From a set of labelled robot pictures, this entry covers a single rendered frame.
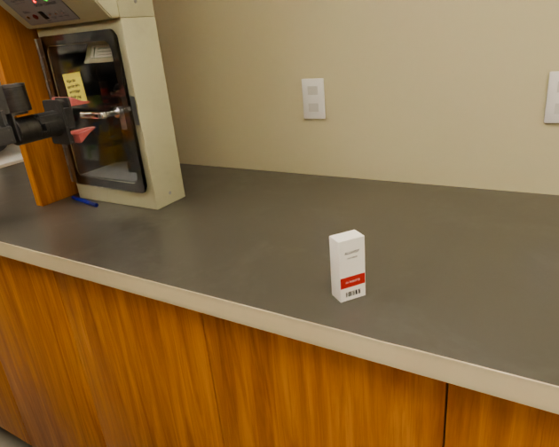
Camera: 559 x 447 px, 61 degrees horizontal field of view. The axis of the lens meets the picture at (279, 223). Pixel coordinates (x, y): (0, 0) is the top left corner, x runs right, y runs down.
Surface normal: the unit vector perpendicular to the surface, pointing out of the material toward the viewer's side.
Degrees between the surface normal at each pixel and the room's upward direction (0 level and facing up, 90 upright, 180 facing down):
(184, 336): 90
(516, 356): 0
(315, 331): 90
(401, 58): 90
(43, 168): 90
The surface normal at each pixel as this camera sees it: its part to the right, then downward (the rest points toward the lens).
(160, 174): 0.86, 0.13
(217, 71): -0.51, 0.36
